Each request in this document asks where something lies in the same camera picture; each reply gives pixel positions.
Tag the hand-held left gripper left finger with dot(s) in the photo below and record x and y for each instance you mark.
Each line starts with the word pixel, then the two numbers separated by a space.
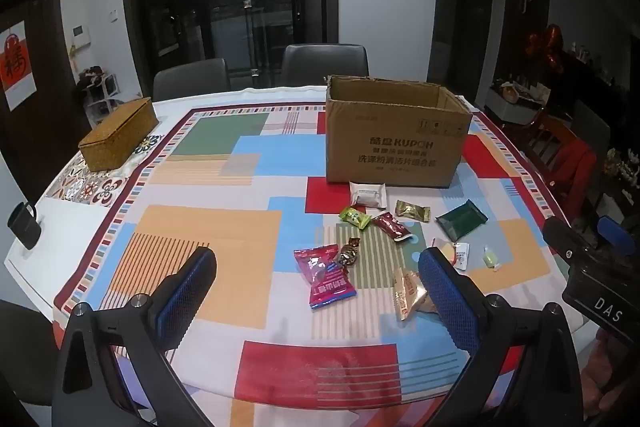
pixel 186 292

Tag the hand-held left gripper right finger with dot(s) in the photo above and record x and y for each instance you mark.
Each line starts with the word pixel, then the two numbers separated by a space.
pixel 447 302

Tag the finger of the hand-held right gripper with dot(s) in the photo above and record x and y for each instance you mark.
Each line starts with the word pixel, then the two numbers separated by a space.
pixel 617 234
pixel 565 239

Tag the gold orange snack packet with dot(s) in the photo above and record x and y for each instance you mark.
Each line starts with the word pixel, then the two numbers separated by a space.
pixel 407 294

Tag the small white red packet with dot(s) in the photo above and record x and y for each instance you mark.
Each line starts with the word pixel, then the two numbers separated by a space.
pixel 459 253

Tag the pale yellow candy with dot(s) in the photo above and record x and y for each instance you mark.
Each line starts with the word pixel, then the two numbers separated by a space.
pixel 490 258

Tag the dark green snack packet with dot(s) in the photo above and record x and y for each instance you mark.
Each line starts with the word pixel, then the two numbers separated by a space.
pixel 461 219

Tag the dark red snack packet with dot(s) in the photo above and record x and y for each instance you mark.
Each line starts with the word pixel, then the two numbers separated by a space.
pixel 390 225

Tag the gold candy packet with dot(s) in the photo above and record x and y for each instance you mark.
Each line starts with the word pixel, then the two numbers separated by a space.
pixel 412 210

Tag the brown twist-wrapped candy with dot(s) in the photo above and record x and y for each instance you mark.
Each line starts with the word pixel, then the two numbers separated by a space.
pixel 347 253

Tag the pink snack packet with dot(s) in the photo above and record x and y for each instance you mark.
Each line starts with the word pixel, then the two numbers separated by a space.
pixel 327 279

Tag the green candy packet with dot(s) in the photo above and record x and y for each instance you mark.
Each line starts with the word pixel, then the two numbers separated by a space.
pixel 354 217

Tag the white snack packet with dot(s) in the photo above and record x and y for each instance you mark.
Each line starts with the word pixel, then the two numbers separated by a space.
pixel 367 196

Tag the brown cardboard box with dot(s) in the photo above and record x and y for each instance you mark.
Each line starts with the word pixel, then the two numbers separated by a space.
pixel 390 142

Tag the person's right hand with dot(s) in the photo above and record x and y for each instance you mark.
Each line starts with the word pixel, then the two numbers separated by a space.
pixel 612 377

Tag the wooden chair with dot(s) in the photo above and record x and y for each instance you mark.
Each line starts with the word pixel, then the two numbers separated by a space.
pixel 542 137

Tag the grey dining chair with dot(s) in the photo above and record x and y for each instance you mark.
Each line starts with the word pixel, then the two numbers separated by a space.
pixel 592 127
pixel 324 64
pixel 192 79

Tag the colourful geometric tablecloth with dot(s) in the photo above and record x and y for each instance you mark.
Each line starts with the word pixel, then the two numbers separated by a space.
pixel 240 187

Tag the floral patterned table runner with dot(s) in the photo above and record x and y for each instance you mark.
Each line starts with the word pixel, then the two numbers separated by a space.
pixel 100 189

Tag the white side table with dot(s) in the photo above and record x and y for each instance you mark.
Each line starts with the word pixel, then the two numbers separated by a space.
pixel 515 107

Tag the dark sideboard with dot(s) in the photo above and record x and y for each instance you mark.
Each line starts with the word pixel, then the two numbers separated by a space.
pixel 600 82

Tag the woven rattan box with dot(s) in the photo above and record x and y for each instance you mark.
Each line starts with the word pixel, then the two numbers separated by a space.
pixel 117 137

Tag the black mug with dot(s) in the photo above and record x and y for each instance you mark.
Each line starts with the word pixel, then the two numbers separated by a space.
pixel 24 228

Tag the red foil balloons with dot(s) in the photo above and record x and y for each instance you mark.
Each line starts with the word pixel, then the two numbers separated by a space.
pixel 547 47

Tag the white shelf rack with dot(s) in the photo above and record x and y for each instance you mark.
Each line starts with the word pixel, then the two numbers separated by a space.
pixel 100 97

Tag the dark wooden door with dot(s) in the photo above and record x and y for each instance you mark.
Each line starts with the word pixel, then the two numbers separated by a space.
pixel 40 57

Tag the white intercom panel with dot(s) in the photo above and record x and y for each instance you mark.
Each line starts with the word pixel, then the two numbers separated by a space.
pixel 80 36

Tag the red and white wall poster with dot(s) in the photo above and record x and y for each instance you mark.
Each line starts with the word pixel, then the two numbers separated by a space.
pixel 15 67

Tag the white light switch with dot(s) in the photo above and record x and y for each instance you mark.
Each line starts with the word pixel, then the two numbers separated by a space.
pixel 113 16

